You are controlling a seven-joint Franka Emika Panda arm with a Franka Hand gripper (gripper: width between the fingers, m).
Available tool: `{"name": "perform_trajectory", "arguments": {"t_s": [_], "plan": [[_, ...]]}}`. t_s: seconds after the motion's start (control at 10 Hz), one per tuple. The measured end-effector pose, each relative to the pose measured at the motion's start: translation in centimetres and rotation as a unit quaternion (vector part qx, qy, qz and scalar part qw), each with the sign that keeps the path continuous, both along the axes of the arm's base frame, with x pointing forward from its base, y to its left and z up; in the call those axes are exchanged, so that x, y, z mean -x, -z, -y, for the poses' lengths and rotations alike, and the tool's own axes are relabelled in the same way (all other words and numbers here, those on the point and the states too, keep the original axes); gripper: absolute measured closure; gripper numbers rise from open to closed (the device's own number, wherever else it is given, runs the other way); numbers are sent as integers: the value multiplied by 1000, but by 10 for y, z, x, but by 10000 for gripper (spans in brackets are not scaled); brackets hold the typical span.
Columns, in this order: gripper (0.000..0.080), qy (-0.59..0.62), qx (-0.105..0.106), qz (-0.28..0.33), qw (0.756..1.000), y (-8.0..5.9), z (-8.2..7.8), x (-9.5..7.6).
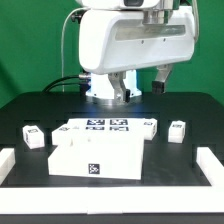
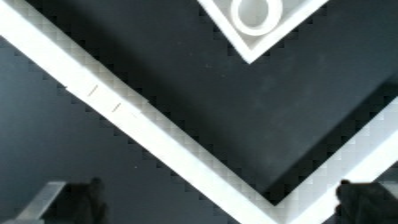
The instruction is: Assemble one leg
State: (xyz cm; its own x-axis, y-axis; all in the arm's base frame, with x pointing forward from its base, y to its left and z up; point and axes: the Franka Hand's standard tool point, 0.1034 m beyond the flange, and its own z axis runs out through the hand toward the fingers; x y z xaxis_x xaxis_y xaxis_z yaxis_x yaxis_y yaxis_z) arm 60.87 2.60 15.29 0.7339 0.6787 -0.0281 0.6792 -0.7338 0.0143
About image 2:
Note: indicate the white U-shaped obstacle fence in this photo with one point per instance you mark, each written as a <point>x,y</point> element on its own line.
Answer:
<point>357,163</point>

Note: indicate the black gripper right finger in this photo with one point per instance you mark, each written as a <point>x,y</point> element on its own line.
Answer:
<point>367,204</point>

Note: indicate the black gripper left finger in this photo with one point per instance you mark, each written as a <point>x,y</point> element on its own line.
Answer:
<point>67,204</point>

